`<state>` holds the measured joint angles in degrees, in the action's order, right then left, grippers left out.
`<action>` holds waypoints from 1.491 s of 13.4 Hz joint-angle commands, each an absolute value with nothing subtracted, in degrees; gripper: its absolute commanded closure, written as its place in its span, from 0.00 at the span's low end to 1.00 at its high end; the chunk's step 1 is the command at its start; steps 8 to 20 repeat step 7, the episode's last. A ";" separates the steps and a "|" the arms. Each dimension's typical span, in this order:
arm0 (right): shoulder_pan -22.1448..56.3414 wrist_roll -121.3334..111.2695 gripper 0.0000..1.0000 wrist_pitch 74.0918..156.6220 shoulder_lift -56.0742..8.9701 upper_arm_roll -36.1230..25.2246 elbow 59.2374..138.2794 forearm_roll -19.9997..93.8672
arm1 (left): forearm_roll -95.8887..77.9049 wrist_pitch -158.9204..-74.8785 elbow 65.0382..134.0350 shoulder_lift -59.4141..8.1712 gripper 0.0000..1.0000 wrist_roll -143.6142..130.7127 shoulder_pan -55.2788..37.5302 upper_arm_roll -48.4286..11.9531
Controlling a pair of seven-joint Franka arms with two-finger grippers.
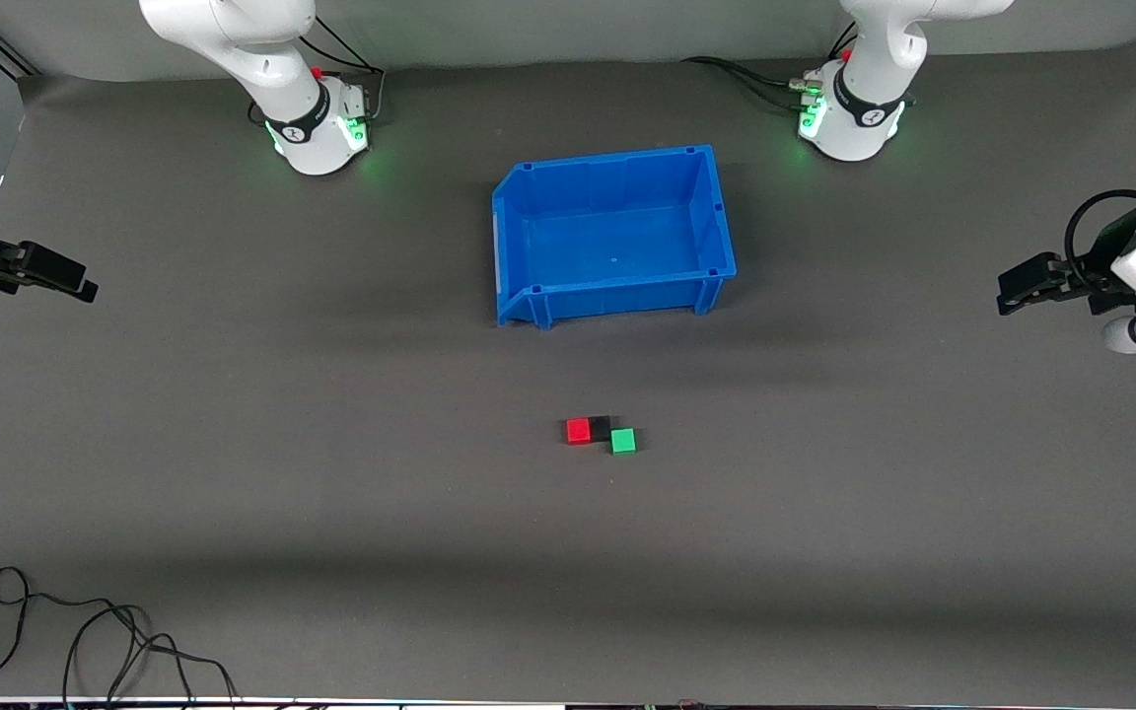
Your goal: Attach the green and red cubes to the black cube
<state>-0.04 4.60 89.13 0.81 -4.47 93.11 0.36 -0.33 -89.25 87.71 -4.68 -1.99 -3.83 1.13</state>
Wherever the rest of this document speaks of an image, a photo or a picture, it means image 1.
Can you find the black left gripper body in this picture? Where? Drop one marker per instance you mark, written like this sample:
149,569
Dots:
1104,258

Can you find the small green cube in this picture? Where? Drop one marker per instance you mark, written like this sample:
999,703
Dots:
624,441

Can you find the small red cube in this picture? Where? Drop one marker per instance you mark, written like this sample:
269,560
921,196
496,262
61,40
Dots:
578,431

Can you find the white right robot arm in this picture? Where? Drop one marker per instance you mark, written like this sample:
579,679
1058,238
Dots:
262,39

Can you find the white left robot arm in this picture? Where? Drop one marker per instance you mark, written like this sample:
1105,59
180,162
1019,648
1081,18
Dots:
874,99

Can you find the small black cube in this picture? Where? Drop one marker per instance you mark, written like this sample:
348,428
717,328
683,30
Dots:
601,424

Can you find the dark grey table mat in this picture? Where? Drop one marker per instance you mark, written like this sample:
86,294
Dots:
824,592

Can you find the blue plastic storage bin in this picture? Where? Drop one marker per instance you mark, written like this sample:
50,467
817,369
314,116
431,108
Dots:
617,247

